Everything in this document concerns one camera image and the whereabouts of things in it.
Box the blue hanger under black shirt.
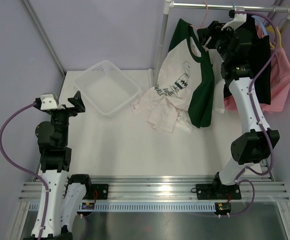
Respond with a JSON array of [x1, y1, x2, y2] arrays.
[[252, 15, 268, 36]]

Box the pink t shirt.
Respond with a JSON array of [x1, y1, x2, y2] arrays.
[[223, 24, 290, 114]]

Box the white slotted cable duct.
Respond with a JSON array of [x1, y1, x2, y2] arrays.
[[28, 202, 216, 211]]

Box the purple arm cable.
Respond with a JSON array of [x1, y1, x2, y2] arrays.
[[192, 6, 278, 217], [0, 102, 50, 240]]

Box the metal clothes rack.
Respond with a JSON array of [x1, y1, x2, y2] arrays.
[[151, 0, 290, 86]]

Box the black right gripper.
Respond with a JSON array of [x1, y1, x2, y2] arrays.
[[196, 21, 237, 63]]

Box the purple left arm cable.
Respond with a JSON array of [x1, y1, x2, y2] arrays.
[[0, 102, 50, 240]]

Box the green and white raglan shirt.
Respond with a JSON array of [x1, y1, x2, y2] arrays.
[[132, 19, 215, 133]]

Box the yellow hanger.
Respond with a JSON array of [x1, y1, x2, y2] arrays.
[[267, 26, 282, 50]]

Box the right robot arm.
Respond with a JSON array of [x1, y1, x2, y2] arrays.
[[196, 20, 280, 200]]

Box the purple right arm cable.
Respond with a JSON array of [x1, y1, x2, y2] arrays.
[[192, 6, 278, 217]]

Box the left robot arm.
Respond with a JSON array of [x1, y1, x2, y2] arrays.
[[28, 91, 109, 240]]

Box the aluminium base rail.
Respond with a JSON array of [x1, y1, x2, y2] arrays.
[[18, 159, 290, 202]]

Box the white tank top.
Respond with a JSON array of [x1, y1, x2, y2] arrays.
[[213, 79, 225, 114]]

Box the pink wire hanger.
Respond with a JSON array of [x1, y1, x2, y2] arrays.
[[189, 1, 211, 51]]

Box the white plastic basket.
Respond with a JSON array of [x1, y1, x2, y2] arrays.
[[74, 60, 141, 118]]

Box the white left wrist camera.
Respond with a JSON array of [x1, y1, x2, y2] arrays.
[[40, 93, 58, 111]]

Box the aluminium corner frame post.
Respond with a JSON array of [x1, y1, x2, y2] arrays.
[[20, 0, 66, 78]]

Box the black t shirt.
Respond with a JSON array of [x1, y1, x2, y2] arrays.
[[221, 16, 271, 104]]

